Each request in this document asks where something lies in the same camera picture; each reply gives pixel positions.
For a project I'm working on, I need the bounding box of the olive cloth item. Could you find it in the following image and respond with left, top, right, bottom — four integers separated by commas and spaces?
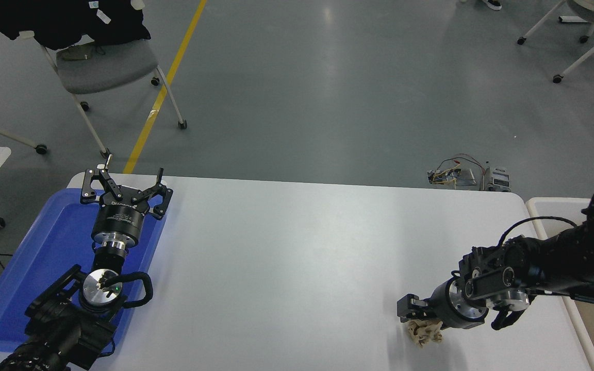
61, 44, 97, 62

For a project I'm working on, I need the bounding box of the small grey electronic device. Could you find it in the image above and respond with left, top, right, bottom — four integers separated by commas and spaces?
484, 164, 511, 192

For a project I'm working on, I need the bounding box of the blue plastic tray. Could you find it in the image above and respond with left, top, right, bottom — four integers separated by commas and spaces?
0, 188, 168, 353

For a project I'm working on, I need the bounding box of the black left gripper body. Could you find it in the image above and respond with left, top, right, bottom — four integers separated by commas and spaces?
92, 192, 149, 248

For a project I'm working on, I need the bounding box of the circuit board with wires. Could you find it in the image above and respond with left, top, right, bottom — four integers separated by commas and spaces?
427, 154, 485, 187

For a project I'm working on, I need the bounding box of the tan paper ball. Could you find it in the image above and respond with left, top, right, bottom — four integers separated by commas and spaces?
406, 318, 443, 348

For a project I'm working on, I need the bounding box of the grey seat wheeled chair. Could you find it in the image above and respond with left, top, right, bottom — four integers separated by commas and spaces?
19, 28, 188, 158

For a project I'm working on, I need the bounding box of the white chair leg with caster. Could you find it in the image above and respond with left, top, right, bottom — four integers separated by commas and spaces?
0, 70, 48, 156

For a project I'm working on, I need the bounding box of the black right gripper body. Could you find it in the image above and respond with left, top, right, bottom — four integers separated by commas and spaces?
428, 281, 464, 331

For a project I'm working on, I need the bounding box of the black garment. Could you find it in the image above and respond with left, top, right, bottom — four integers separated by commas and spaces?
0, 0, 151, 51

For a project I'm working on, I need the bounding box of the white frame wheeled chair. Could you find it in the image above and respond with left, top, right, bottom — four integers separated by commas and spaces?
517, 0, 594, 84

